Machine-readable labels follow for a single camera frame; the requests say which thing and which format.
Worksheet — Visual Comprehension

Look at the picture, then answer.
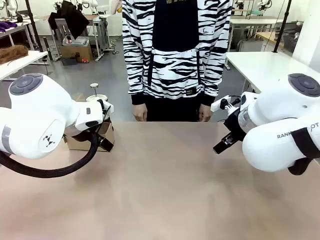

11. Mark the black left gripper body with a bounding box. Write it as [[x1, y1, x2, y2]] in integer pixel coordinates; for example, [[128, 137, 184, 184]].
[[72, 122, 106, 144]]

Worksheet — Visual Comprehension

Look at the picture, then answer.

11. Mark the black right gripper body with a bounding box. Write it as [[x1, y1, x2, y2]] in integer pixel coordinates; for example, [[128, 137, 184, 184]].
[[223, 109, 248, 142]]

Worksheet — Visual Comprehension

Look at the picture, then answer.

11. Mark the person left forearm zebra sleeve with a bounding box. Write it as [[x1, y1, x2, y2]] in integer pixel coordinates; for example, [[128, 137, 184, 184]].
[[199, 32, 232, 108]]

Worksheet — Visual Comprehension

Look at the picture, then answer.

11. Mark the person right forearm zebra sleeve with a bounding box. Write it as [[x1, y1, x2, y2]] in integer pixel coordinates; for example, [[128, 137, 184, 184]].
[[122, 32, 149, 106]]

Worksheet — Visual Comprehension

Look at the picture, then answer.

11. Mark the brown cardboard drink carrier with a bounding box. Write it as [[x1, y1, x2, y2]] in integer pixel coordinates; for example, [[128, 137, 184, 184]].
[[62, 119, 116, 153]]

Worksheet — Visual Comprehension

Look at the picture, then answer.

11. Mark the person left hand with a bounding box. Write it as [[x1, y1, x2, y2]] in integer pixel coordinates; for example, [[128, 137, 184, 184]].
[[197, 104, 214, 123]]

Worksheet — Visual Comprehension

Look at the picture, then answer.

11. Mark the person right hand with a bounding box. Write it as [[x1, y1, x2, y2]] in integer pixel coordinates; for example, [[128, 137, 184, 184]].
[[133, 103, 149, 123]]

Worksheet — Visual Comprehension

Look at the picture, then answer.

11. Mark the large white table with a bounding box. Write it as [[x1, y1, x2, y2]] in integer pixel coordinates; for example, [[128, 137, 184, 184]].
[[224, 50, 320, 94]]

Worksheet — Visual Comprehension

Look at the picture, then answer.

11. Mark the cardboard box on floor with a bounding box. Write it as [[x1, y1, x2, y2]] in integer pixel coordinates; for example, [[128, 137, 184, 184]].
[[59, 36, 93, 63]]

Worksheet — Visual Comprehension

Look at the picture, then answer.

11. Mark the person torso zebra hoodie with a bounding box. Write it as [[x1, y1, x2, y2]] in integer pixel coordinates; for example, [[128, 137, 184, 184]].
[[121, 0, 232, 123]]

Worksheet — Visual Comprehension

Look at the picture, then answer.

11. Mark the white table with fur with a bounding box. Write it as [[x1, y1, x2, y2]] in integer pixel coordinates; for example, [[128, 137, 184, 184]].
[[0, 50, 49, 81]]

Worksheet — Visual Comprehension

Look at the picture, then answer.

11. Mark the white background workbench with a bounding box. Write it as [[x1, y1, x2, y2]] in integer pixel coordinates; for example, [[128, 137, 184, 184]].
[[229, 17, 285, 44]]

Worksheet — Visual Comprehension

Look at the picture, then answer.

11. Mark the brown fur piece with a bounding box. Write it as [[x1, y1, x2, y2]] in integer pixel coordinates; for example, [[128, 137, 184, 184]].
[[0, 44, 29, 65]]

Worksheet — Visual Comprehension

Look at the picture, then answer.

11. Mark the black thin stand pole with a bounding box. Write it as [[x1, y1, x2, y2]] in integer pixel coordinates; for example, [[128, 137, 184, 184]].
[[272, 0, 293, 54]]

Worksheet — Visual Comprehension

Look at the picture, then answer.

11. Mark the black slanted stand pole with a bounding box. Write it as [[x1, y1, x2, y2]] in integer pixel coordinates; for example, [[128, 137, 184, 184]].
[[24, 0, 54, 62]]

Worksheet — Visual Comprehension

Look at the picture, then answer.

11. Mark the black hanging cloth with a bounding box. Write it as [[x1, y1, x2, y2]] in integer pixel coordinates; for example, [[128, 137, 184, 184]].
[[48, 0, 90, 40]]

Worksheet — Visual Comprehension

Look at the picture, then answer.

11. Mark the purple cloth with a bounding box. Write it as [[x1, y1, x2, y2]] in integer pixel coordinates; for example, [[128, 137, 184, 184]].
[[0, 20, 18, 33]]

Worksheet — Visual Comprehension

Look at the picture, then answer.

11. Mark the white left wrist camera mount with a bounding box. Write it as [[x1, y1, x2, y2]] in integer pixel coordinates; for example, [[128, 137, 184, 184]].
[[74, 99, 115, 131]]

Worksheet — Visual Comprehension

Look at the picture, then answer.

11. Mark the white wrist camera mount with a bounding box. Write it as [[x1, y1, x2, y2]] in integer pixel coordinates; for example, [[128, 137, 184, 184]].
[[74, 99, 115, 131], [210, 95, 242, 113]]

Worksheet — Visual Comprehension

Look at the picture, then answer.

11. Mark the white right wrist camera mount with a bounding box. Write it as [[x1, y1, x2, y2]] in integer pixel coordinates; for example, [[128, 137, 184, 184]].
[[210, 95, 242, 113]]

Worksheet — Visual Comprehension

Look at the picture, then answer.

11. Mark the round metal pedestal stand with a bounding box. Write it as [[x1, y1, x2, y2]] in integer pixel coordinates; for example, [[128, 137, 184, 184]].
[[85, 83, 109, 103]]

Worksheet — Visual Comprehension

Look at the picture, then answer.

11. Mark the black braided cable sleeve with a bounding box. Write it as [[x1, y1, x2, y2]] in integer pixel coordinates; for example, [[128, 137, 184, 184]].
[[0, 99, 105, 179]]

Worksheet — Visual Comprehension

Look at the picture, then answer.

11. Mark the black strapped cable sleeve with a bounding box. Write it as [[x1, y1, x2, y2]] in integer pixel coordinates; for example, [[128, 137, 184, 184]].
[[287, 127, 320, 176]]

